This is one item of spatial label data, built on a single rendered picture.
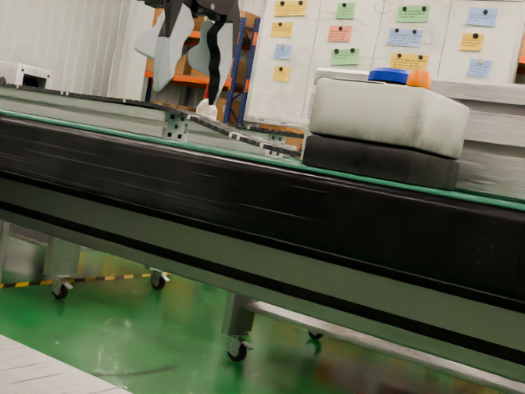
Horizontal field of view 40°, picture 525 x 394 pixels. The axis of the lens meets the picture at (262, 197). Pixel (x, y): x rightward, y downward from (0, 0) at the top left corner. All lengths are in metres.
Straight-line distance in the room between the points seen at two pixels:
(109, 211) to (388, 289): 0.26
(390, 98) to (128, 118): 0.43
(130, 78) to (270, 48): 4.68
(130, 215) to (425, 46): 3.28
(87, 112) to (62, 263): 2.38
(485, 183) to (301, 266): 0.15
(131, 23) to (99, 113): 8.17
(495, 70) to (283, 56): 1.21
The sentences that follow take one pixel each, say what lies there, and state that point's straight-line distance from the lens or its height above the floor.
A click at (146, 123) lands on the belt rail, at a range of 0.81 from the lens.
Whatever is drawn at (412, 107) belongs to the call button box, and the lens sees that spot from 0.45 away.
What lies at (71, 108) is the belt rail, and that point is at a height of 0.80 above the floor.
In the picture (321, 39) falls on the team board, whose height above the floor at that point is 1.46.
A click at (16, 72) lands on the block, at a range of 1.54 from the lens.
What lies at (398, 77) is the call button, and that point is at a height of 0.85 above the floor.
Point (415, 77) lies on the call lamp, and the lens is 0.46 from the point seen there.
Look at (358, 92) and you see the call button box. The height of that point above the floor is 0.83.
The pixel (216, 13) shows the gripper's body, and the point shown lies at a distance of 0.80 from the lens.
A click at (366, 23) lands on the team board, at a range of 3.98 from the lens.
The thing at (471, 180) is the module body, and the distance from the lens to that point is 0.56.
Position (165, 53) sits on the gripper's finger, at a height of 0.87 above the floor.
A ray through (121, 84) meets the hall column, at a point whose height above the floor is 1.30.
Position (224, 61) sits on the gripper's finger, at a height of 0.88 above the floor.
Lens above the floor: 0.78
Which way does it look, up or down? 4 degrees down
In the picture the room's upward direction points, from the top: 10 degrees clockwise
